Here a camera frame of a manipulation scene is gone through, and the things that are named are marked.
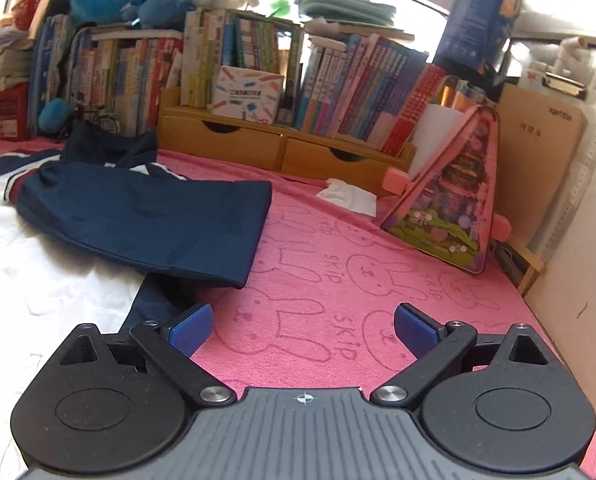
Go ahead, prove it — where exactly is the white and navy jacket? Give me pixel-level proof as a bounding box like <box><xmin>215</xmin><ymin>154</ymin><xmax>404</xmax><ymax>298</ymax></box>
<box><xmin>0</xmin><ymin>127</ymin><xmax>272</xmax><ymax>479</ymax></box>

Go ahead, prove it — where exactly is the pink triangular toy house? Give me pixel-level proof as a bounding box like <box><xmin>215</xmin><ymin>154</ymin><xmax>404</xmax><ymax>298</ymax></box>
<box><xmin>380</xmin><ymin>105</ymin><xmax>512</xmax><ymax>274</ymax></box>

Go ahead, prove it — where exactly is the crumpled white tissue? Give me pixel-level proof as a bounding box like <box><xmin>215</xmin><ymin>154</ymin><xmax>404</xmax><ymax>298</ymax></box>
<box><xmin>316</xmin><ymin>179</ymin><xmax>377</xmax><ymax>218</ymax></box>

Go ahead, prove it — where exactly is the wooden desk drawer organizer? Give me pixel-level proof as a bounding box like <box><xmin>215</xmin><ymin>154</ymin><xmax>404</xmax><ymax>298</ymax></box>
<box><xmin>157</xmin><ymin>88</ymin><xmax>416</xmax><ymax>196</ymax></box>

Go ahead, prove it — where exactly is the miniature bicycle model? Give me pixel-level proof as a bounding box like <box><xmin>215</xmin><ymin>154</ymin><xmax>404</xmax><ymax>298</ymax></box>
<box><xmin>68</xmin><ymin>103</ymin><xmax>121</xmax><ymax>134</ymax></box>

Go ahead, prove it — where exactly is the brown cardboard board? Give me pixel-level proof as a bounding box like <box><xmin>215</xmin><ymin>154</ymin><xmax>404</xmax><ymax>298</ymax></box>
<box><xmin>496</xmin><ymin>84</ymin><xmax>588</xmax><ymax>248</ymax></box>

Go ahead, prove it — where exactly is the blue plush ball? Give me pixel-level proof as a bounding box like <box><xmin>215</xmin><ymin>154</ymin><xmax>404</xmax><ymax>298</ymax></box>
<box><xmin>38</xmin><ymin>99</ymin><xmax>74</xmax><ymax>134</ymax></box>

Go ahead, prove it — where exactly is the pocket label printer box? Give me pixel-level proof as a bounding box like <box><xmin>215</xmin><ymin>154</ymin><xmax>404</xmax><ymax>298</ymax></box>
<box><xmin>209</xmin><ymin>66</ymin><xmax>284</xmax><ymax>125</ymax></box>

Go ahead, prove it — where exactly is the row of upright books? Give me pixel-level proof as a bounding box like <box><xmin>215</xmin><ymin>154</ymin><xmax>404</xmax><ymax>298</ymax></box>
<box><xmin>27</xmin><ymin>9</ymin><xmax>447</xmax><ymax>156</ymax></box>

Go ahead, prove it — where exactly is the red plastic basket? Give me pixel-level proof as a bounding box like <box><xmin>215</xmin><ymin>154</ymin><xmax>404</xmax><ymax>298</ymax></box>
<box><xmin>0</xmin><ymin>82</ymin><xmax>29</xmax><ymax>142</ymax></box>

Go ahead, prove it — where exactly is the dark blue box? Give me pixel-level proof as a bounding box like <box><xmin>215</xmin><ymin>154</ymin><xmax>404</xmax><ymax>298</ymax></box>
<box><xmin>434</xmin><ymin>0</ymin><xmax>516</xmax><ymax>91</ymax></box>

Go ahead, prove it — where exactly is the stack of papers and notebooks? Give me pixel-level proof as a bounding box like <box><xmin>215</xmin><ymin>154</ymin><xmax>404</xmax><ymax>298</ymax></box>
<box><xmin>0</xmin><ymin>26</ymin><xmax>34</xmax><ymax>91</ymax></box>

